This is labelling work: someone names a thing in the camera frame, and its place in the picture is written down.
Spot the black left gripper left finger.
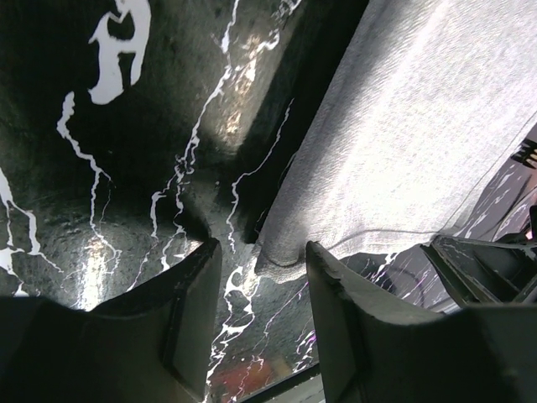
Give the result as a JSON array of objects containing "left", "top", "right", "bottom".
[{"left": 1, "top": 238, "right": 222, "bottom": 402}]

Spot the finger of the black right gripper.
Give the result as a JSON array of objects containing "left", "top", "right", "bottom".
[{"left": 421, "top": 236, "right": 536, "bottom": 307}]

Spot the grey cloth napkin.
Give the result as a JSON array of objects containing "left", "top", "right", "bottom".
[{"left": 254, "top": 1, "right": 536, "bottom": 283}]

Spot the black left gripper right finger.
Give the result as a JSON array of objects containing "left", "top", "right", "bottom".
[{"left": 306, "top": 242, "right": 536, "bottom": 402}]

